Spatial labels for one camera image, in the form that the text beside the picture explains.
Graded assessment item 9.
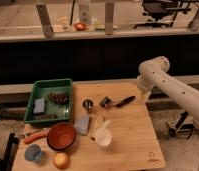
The black handled brush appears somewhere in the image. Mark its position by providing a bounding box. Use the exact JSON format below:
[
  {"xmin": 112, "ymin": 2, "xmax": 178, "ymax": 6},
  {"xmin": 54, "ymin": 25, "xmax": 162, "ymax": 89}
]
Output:
[{"xmin": 99, "ymin": 96, "xmax": 135, "ymax": 109}]

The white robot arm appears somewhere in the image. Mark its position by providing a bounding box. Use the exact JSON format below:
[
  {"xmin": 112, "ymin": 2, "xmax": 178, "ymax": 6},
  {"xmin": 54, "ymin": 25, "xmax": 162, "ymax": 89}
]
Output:
[{"xmin": 136, "ymin": 56, "xmax": 199, "ymax": 122}]

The small metal cup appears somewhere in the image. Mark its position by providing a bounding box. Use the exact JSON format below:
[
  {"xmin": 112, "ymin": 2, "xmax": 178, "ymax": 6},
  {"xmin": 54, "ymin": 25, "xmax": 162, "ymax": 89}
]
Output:
[{"xmin": 82, "ymin": 99, "xmax": 93, "ymax": 113}]

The white paper cup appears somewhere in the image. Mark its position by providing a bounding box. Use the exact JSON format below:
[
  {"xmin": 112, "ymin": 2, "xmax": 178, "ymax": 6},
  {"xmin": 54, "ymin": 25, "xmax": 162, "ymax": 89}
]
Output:
[{"xmin": 95, "ymin": 128, "xmax": 112, "ymax": 148}]

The pale banana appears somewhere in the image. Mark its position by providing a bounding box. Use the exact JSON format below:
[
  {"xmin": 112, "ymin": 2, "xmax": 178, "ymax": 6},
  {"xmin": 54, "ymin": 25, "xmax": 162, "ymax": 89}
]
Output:
[{"xmin": 91, "ymin": 116, "xmax": 111, "ymax": 138}]

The bunch of dark grapes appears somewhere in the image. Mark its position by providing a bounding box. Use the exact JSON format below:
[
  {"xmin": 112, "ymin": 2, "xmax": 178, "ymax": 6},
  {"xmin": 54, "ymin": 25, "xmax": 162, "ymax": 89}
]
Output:
[{"xmin": 48, "ymin": 92, "xmax": 69, "ymax": 105}]

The green plastic tray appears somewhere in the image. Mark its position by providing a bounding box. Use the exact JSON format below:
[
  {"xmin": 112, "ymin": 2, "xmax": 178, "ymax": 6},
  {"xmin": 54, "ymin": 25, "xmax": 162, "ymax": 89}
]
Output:
[{"xmin": 24, "ymin": 78, "xmax": 73, "ymax": 125}]

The red fruit on shelf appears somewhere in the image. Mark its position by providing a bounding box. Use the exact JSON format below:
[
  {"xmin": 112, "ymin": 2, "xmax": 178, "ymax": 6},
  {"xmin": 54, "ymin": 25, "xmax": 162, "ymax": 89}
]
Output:
[{"xmin": 74, "ymin": 22, "xmax": 86, "ymax": 31}]

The blue sponge in tray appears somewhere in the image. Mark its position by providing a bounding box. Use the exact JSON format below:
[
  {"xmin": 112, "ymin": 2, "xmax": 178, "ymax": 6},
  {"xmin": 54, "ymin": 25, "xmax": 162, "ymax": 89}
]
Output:
[{"xmin": 33, "ymin": 98, "xmax": 45, "ymax": 114}]

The brown wooden bowl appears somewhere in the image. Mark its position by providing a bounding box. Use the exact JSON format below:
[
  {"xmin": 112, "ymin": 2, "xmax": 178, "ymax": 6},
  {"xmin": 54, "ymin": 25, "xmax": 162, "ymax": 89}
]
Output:
[{"xmin": 47, "ymin": 122, "xmax": 76, "ymax": 151}]

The orange carrot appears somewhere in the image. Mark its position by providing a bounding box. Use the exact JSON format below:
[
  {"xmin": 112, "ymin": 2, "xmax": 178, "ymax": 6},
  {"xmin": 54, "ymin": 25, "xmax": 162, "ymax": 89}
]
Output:
[{"xmin": 24, "ymin": 131, "xmax": 48, "ymax": 144}]

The yellow red apple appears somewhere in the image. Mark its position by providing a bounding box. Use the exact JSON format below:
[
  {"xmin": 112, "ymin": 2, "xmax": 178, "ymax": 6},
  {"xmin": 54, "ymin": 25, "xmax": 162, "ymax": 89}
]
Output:
[{"xmin": 53, "ymin": 153, "xmax": 70, "ymax": 169}]

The black stand on floor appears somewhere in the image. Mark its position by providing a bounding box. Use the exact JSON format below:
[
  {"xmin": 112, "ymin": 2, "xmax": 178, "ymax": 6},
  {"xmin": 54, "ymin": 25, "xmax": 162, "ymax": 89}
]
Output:
[{"xmin": 168, "ymin": 111, "xmax": 194, "ymax": 138}]

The black office chair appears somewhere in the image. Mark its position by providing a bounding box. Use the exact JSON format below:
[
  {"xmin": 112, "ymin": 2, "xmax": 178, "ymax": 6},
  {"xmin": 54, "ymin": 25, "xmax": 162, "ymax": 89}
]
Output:
[{"xmin": 134, "ymin": 0, "xmax": 191, "ymax": 29}]

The black chair corner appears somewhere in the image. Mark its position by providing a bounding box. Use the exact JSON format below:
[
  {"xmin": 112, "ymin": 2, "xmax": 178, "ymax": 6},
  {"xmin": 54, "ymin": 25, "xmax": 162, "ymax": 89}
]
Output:
[{"xmin": 0, "ymin": 133, "xmax": 19, "ymax": 171}]

